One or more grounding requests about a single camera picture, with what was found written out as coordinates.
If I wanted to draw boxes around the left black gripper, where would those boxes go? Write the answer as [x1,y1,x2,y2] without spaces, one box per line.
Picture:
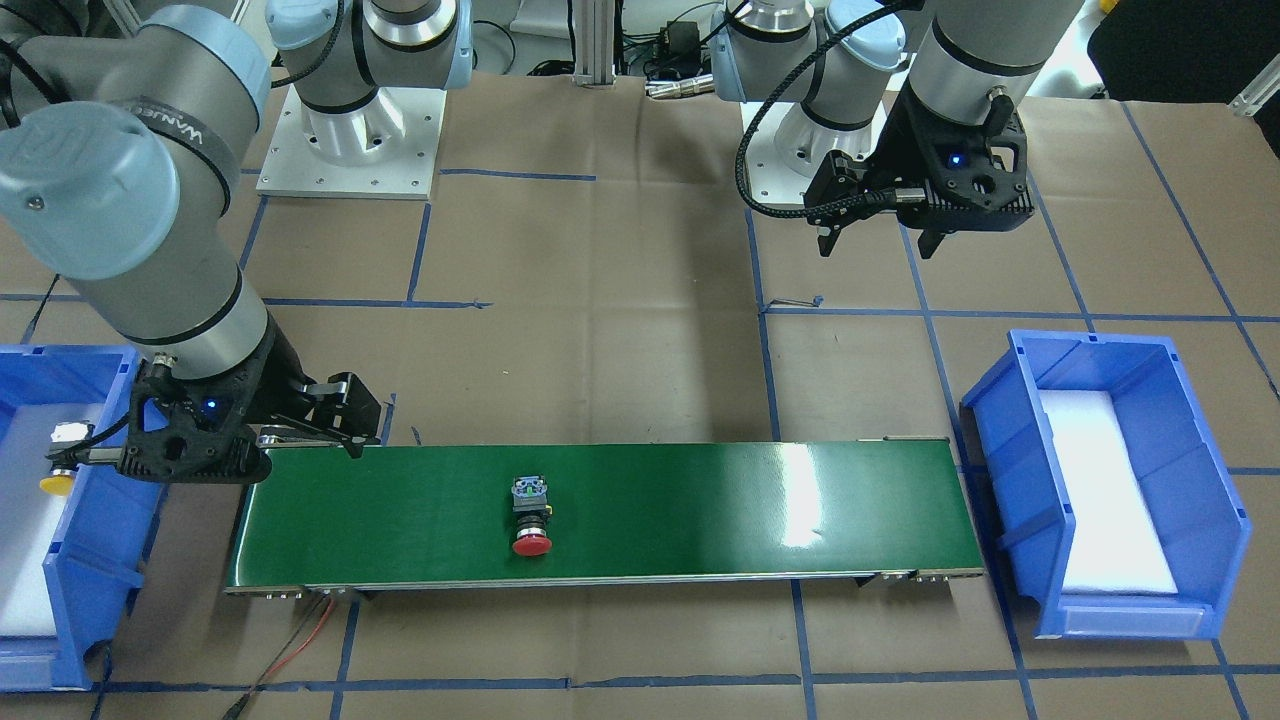
[804,86,1036,260]

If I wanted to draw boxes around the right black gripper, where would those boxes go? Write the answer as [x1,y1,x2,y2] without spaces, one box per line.
[115,325,381,484]

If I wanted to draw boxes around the red push button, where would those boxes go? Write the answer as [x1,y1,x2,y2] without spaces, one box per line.
[511,475,553,559]

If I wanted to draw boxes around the yellow push button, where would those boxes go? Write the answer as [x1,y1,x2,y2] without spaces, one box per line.
[38,421,95,497]

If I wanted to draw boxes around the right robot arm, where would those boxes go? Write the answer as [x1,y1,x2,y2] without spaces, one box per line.
[3,1,381,495]

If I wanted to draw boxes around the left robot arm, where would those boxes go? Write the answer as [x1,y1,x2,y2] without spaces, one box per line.
[709,1,1080,259]

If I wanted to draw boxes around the green conveyor belt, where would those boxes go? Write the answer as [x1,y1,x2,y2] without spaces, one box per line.
[225,439,984,594]

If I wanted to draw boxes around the blue bin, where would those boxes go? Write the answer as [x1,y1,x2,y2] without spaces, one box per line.
[1,345,166,693]
[963,329,1251,641]

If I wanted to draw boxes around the brown paper table cover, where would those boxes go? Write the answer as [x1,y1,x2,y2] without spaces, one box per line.
[0,60,1280,720]

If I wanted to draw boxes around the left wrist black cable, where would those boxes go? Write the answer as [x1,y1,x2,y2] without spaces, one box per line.
[735,0,925,222]

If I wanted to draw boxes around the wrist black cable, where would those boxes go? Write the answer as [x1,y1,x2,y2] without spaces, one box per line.
[45,415,136,466]
[735,0,925,222]

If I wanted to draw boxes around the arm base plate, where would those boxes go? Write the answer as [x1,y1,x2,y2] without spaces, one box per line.
[256,88,447,201]
[746,102,887,209]

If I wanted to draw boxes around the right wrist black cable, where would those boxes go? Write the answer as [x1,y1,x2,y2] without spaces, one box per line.
[45,415,136,466]

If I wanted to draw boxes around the red black conveyor wires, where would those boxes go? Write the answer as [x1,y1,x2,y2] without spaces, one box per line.
[220,592,346,720]

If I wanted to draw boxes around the aluminium frame post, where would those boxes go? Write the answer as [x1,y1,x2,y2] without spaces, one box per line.
[567,1,622,88]

